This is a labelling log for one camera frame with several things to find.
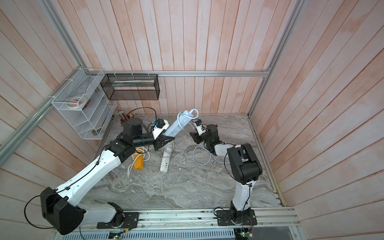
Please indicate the white power strip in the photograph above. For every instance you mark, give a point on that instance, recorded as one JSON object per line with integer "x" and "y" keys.
{"x": 167, "y": 153}

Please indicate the white wire mesh shelf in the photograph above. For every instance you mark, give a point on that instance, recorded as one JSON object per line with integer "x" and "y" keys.
{"x": 90, "y": 122}

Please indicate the grey power strip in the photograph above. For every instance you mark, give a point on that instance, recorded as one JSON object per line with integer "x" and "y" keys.
{"x": 183, "y": 118}

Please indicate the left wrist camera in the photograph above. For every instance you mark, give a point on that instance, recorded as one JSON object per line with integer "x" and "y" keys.
{"x": 159, "y": 126}

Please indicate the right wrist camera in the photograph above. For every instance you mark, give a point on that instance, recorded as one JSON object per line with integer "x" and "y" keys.
{"x": 199, "y": 126}

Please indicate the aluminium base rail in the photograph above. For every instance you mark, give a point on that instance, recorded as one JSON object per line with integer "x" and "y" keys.
{"x": 280, "y": 223}

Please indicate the tape roll on shelf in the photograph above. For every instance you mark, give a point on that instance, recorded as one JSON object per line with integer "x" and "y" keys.
{"x": 76, "y": 102}

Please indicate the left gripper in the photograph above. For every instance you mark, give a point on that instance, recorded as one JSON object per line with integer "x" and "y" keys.
{"x": 160, "y": 141}

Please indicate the pencils and pens bundle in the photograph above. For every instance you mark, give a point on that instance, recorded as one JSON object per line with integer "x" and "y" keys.
{"x": 122, "y": 114}

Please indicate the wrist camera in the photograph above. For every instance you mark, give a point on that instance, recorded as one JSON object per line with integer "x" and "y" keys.
{"x": 199, "y": 126}
{"x": 159, "y": 126}

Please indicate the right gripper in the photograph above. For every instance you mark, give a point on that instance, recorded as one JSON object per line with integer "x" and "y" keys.
{"x": 196, "y": 137}

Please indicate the yellow power strip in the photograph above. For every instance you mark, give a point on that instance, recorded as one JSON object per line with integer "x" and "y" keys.
{"x": 138, "y": 160}

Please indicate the black mesh wall basket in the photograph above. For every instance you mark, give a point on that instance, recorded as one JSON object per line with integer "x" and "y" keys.
{"x": 127, "y": 87}

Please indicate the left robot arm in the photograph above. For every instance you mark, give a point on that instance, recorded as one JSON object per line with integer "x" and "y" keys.
{"x": 61, "y": 206}

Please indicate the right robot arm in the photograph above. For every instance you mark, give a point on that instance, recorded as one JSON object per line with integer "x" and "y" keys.
{"x": 245, "y": 170}

